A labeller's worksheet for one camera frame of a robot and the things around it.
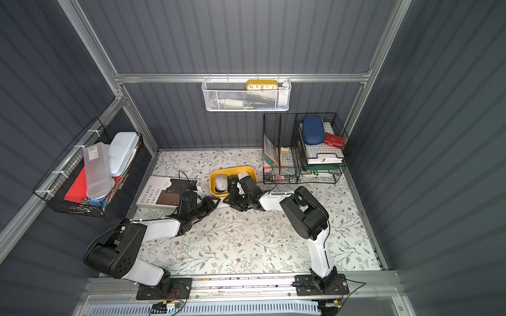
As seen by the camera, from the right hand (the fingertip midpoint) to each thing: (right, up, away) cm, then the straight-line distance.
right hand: (228, 200), depth 93 cm
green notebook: (+44, +16, +5) cm, 47 cm away
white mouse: (+6, +12, +9) cm, 16 cm away
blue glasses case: (+42, +35, +6) cm, 55 cm away
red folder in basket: (-49, +8, -25) cm, 55 cm away
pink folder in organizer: (+21, +21, +13) cm, 32 cm away
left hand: (-3, 0, -2) cm, 3 cm away
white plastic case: (-39, +23, -17) cm, 48 cm away
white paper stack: (+45, +22, -1) cm, 50 cm away
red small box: (+51, +29, +1) cm, 59 cm away
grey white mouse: (-4, +9, +6) cm, 11 cm away
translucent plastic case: (-39, +11, -28) cm, 49 cm away
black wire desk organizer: (+36, +25, +4) cm, 45 cm away
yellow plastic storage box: (-2, +14, +13) cm, 19 cm away
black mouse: (+1, +9, +7) cm, 12 cm away
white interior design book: (-33, +3, +5) cm, 33 cm away
